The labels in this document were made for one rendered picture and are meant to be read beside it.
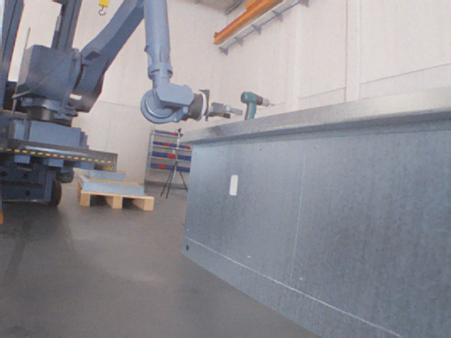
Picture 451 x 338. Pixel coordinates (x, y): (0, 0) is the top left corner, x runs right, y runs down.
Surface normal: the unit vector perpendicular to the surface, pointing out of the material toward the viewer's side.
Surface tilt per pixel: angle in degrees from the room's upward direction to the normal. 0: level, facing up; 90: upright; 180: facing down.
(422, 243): 90
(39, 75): 114
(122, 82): 90
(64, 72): 90
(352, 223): 90
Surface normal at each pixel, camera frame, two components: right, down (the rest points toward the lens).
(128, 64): 0.44, 0.03
